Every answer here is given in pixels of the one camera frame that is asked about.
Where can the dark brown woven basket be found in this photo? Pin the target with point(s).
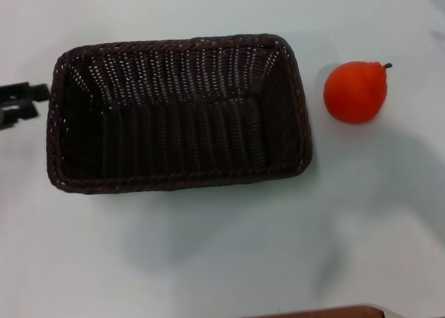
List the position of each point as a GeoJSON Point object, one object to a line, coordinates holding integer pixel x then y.
{"type": "Point", "coordinates": [180, 133]}

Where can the orange pear-shaped toy fruit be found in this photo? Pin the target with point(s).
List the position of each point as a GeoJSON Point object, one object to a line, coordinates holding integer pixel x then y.
{"type": "Point", "coordinates": [353, 93]}

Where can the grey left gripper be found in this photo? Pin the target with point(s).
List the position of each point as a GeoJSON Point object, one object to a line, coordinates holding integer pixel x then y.
{"type": "Point", "coordinates": [6, 123]}

